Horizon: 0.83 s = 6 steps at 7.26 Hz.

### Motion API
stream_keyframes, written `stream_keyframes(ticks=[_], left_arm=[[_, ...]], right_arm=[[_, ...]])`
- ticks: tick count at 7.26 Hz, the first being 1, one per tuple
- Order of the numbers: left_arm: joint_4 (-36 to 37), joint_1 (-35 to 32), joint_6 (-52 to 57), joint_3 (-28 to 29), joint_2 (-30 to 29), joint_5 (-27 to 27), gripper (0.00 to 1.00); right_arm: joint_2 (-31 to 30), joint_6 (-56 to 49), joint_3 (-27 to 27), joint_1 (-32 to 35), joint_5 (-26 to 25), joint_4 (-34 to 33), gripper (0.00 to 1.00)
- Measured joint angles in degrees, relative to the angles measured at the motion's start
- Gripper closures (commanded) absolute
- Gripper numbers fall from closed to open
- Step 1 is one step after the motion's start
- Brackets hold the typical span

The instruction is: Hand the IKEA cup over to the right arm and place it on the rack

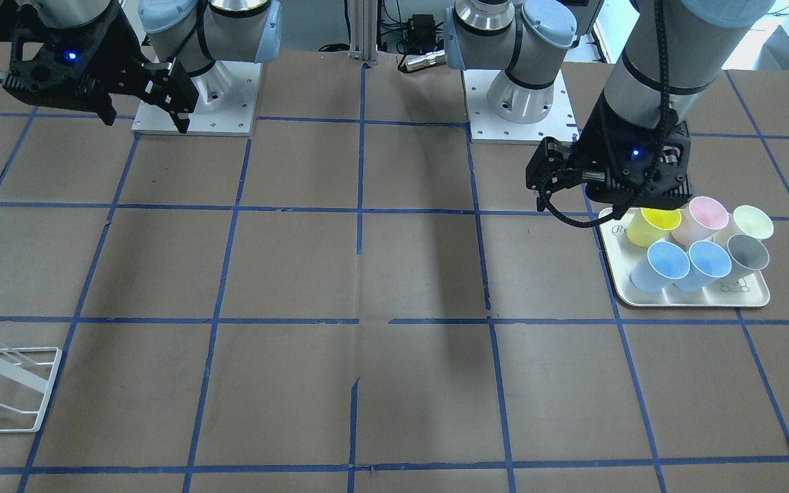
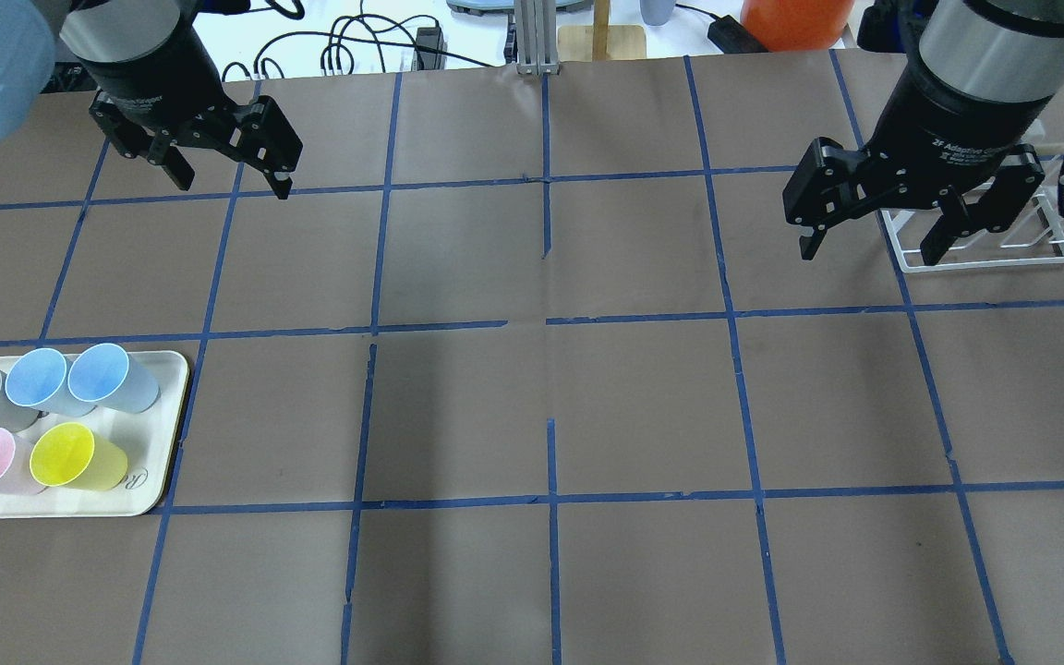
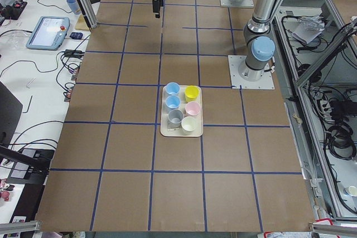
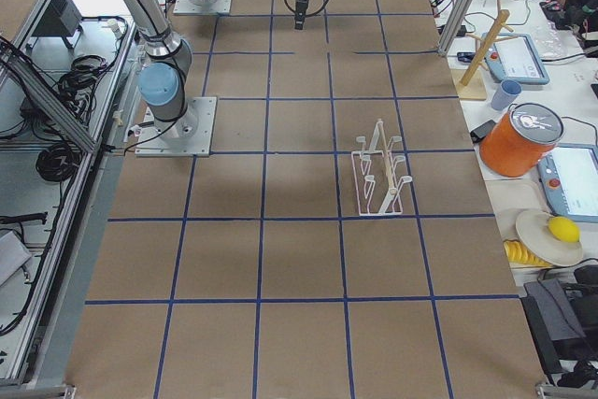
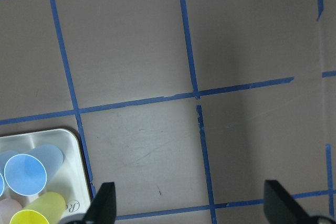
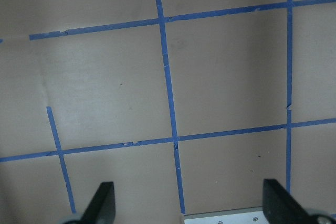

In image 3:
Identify cream white cup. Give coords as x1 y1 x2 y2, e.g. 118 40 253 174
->
181 116 197 135

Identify teach pendant tablet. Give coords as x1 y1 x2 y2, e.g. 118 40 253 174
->
26 16 70 51

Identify grey plastic cup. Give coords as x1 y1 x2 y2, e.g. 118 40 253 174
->
168 109 184 128

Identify cream plastic tray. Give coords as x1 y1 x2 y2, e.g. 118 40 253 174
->
160 85 203 137

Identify black monitor stand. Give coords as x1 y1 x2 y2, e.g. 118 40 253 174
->
0 81 55 186

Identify blue cup on side table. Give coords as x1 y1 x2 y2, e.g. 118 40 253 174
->
66 0 81 14

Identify yellow plastic cup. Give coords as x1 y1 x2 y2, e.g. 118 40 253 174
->
185 85 200 103

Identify light blue cup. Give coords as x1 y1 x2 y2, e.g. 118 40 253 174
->
165 82 180 95
165 95 181 110

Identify crumpled white paper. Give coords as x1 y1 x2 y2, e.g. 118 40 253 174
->
292 15 325 45

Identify pink plastic cup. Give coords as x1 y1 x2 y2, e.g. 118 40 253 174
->
185 101 201 117

